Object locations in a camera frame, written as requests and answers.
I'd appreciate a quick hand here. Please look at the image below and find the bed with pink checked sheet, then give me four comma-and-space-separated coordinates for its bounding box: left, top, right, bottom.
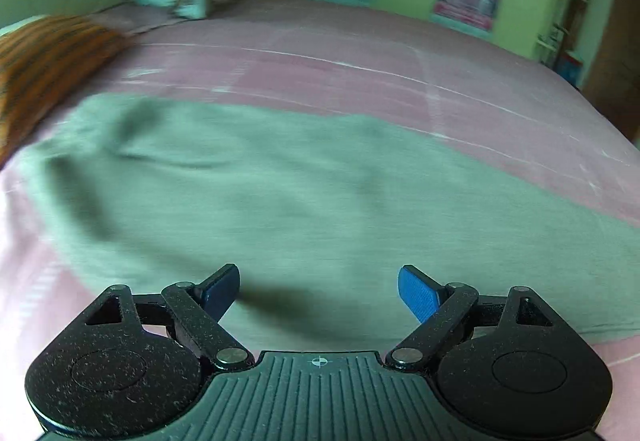
0, 0, 640, 441

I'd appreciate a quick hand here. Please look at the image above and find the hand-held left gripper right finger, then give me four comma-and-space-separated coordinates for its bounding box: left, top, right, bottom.
385, 264, 556, 370

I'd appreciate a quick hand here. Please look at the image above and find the blue and red box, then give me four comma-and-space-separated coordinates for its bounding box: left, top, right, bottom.
556, 50, 584, 88

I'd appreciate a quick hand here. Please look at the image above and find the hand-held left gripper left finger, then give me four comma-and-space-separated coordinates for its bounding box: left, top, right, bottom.
82, 263, 254, 370

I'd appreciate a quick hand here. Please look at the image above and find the orange striped pillow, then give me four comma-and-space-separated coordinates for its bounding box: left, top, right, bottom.
0, 14, 132, 168

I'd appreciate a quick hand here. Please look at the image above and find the green cloth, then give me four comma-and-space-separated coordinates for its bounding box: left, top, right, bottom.
19, 93, 640, 348

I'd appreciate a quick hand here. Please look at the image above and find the brown wooden door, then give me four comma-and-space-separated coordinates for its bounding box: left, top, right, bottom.
584, 0, 640, 144

